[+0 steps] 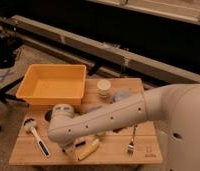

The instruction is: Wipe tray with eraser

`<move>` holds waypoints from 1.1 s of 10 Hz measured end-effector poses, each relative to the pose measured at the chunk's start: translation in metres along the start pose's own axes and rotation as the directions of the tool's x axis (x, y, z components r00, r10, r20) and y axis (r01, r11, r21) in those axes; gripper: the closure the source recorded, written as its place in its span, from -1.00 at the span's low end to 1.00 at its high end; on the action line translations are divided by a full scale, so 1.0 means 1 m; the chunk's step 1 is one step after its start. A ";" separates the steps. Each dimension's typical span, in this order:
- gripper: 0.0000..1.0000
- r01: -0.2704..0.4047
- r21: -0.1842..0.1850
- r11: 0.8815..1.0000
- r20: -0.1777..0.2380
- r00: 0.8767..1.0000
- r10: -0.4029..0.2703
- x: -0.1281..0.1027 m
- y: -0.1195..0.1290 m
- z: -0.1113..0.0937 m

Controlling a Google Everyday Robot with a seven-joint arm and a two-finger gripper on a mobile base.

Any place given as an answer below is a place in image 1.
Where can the dark grape bunch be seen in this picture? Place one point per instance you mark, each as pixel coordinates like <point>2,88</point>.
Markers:
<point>117,130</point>

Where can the black tripod stand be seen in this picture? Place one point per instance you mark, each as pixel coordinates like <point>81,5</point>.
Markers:
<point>8,45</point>

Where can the small metal cup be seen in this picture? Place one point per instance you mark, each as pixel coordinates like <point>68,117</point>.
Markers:
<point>48,115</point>

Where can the white lidded jar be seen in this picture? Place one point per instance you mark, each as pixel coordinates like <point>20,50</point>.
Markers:
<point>103,87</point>

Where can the grey board eraser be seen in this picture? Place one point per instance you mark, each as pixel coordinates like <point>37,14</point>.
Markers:
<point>80,144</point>

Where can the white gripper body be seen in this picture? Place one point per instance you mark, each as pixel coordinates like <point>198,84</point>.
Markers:
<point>70,149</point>

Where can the yellow plastic tray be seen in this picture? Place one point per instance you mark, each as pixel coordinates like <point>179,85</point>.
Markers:
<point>51,84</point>

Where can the wooden folding table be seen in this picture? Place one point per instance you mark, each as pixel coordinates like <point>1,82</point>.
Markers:
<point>112,149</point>

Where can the white dish brush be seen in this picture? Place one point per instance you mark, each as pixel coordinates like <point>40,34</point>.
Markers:
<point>30,126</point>

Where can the metal fork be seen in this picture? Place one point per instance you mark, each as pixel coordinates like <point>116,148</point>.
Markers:
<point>131,145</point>

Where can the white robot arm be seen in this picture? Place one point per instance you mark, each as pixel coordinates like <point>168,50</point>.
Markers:
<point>179,104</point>

